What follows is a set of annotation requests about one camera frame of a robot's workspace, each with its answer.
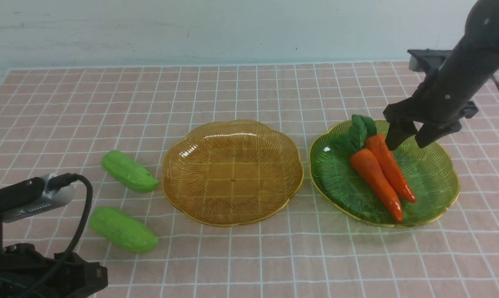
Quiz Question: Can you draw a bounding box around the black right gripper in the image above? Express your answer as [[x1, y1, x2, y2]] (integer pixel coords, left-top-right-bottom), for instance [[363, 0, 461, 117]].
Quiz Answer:
[[384, 37, 480, 151]]

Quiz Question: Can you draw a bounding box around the amber ribbed plastic plate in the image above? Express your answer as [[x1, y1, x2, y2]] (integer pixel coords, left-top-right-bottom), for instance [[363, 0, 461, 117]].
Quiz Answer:
[[160, 120, 305, 227]]

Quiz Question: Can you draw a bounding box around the pink checkered tablecloth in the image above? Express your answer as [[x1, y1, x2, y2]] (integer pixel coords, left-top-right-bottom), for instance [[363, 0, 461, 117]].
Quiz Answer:
[[0, 62, 499, 298]]

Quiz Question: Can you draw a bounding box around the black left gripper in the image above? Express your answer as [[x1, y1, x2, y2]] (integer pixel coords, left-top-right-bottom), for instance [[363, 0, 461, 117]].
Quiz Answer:
[[0, 243, 109, 298]]

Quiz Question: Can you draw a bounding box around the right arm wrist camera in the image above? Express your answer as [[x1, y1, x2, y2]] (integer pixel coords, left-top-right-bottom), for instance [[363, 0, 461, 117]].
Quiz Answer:
[[407, 48, 452, 75]]

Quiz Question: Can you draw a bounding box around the black camera cable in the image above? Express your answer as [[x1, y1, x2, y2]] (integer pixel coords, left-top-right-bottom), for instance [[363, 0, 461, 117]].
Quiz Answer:
[[18, 173, 94, 298]]

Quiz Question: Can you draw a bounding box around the green ribbed plastic plate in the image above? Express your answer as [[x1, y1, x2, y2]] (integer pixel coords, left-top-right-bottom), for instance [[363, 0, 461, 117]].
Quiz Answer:
[[309, 120, 460, 228]]

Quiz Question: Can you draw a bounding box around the orange toy carrot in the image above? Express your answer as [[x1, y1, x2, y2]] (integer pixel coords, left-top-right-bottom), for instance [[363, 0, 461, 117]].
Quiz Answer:
[[352, 114, 416, 202], [332, 120, 404, 223]]

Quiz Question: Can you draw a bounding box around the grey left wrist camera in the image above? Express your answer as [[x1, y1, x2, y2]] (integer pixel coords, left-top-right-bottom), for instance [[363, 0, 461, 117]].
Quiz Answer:
[[0, 173, 79, 223]]

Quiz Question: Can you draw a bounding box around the green toy cucumber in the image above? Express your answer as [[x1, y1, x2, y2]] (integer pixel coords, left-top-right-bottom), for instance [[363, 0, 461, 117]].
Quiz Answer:
[[101, 150, 159, 193], [89, 206, 159, 253]]

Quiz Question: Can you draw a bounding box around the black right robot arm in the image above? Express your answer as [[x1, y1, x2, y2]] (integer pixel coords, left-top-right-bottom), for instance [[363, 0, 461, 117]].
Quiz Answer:
[[383, 0, 499, 151]]

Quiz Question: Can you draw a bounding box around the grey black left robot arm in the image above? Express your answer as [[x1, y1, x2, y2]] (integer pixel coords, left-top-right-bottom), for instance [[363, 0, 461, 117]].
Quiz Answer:
[[0, 243, 109, 298]]

